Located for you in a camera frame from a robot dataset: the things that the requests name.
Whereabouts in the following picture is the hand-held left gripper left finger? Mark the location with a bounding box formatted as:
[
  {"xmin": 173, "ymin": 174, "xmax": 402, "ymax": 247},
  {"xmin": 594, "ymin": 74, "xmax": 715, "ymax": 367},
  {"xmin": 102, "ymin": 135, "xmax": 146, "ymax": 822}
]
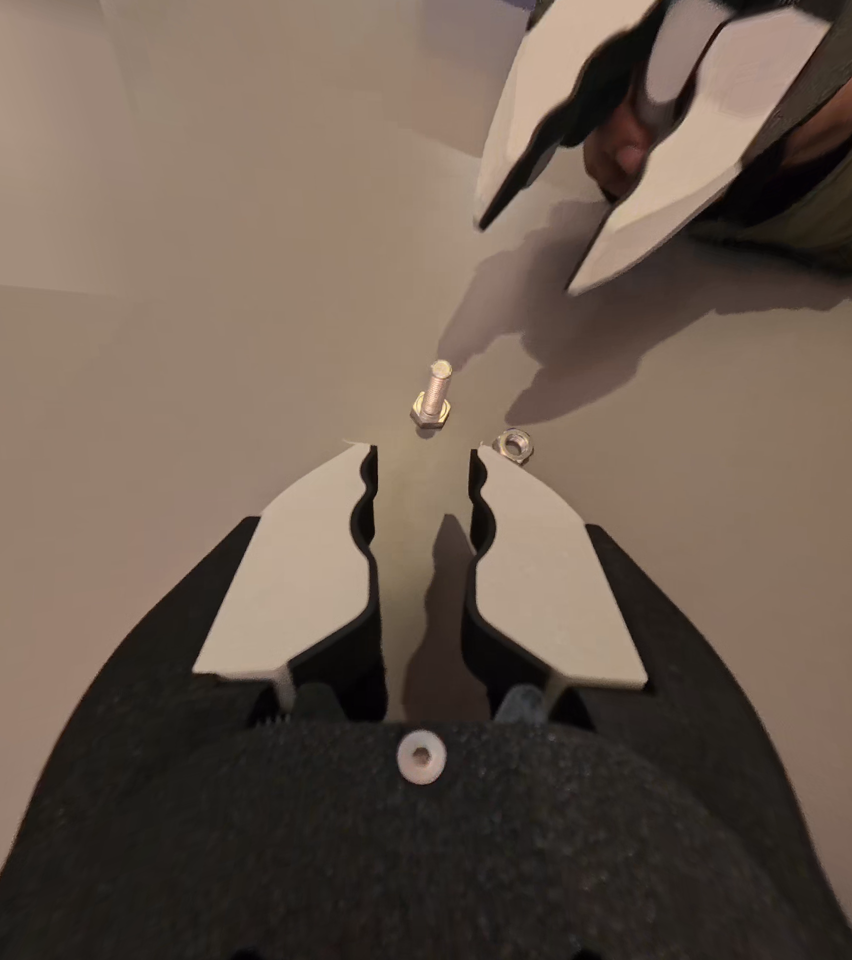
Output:
[{"xmin": 192, "ymin": 442, "xmax": 385, "ymax": 721}]

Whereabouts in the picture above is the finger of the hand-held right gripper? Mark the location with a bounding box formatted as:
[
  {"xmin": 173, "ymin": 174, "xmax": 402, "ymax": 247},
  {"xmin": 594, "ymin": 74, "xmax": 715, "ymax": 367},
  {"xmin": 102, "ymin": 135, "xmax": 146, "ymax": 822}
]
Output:
[
  {"xmin": 473, "ymin": 0, "xmax": 667, "ymax": 232},
  {"xmin": 564, "ymin": 0, "xmax": 836, "ymax": 296}
]

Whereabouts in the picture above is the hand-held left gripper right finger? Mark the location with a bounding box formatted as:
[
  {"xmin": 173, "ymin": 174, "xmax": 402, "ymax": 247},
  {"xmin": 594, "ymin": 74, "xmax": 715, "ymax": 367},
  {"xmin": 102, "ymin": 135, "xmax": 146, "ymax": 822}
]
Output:
[{"xmin": 462, "ymin": 442, "xmax": 651, "ymax": 721}]

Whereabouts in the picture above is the steel hex nut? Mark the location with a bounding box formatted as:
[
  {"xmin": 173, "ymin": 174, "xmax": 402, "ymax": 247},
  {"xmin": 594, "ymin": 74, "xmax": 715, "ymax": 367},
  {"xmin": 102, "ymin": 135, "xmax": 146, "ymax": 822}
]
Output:
[{"xmin": 491, "ymin": 426, "xmax": 537, "ymax": 467}]

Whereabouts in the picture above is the steel hex bolt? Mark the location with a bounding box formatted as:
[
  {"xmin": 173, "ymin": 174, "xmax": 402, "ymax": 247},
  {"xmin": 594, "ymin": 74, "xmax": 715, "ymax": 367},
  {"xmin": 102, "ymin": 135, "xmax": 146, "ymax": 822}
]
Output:
[{"xmin": 408, "ymin": 359, "xmax": 455, "ymax": 433}]

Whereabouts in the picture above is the person's right hand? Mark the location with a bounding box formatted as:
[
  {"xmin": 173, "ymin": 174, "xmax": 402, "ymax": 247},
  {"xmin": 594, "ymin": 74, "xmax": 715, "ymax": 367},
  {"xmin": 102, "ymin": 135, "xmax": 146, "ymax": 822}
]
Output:
[{"xmin": 582, "ymin": 51, "xmax": 852, "ymax": 205}]

